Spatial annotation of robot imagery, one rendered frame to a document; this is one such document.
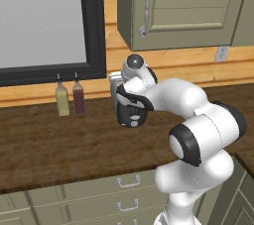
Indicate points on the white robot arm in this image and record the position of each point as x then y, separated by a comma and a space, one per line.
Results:
198, 126

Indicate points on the silver toaster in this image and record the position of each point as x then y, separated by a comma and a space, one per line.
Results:
114, 87

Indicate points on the dark red sauce bottle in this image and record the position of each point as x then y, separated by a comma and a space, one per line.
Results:
79, 100

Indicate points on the yellow oil bottle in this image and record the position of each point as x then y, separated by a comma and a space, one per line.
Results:
62, 101

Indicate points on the olive drawer front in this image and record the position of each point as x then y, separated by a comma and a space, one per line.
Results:
99, 219
96, 187
82, 207

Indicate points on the black framed window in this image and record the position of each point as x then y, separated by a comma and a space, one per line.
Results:
43, 17

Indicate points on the olive corner base cupboard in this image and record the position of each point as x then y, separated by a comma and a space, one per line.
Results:
236, 199

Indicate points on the grey wall outlet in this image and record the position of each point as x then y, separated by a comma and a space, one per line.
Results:
221, 54

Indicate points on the narrow olive wall cupboard door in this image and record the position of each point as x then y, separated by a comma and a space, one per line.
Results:
245, 14

